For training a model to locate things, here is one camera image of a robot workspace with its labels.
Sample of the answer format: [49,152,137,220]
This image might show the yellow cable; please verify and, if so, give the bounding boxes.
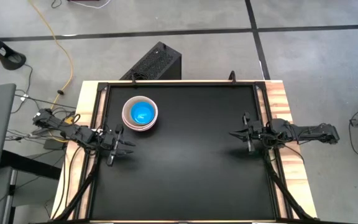
[27,0,75,144]

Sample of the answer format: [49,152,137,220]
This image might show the black metal table frame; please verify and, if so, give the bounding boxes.
[47,79,323,224]

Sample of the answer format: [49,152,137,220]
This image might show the thin black floor cable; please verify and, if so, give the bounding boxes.
[11,63,34,114]
[13,93,77,110]

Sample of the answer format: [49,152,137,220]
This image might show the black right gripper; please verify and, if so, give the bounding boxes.
[229,111,272,154]

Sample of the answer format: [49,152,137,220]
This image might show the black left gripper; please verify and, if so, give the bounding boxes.
[102,123,136,167]

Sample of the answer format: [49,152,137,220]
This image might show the black table mat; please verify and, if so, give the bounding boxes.
[90,84,276,220]

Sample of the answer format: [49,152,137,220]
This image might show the black stand leg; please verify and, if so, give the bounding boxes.
[0,21,27,71]

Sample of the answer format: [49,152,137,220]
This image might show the white cable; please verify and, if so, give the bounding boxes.
[69,0,112,9]

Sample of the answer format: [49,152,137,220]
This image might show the black desk beam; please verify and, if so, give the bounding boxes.
[0,149,62,180]

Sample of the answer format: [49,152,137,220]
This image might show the blue bowl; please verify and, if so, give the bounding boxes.
[130,101,155,126]

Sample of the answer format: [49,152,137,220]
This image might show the black computer tower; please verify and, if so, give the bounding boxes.
[119,41,182,81]

